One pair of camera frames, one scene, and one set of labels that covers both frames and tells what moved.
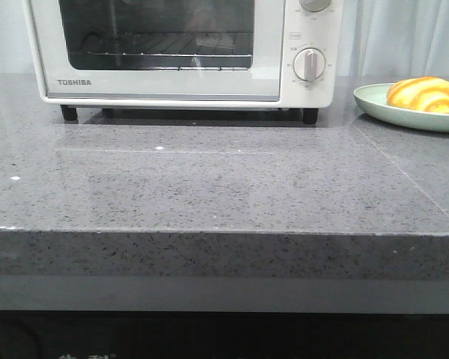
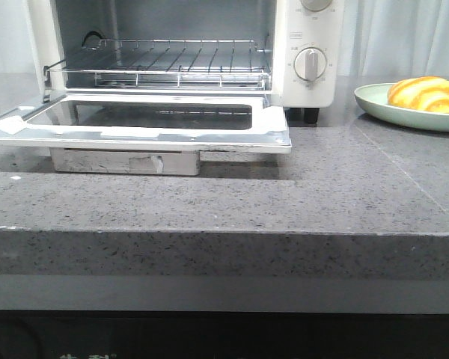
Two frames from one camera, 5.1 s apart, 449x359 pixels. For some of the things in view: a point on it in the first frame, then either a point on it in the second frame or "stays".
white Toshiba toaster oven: x=185 y=54 stays
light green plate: x=373 y=100 stays
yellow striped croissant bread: x=429 y=93 stays
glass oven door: x=158 y=50 -> x=210 y=123
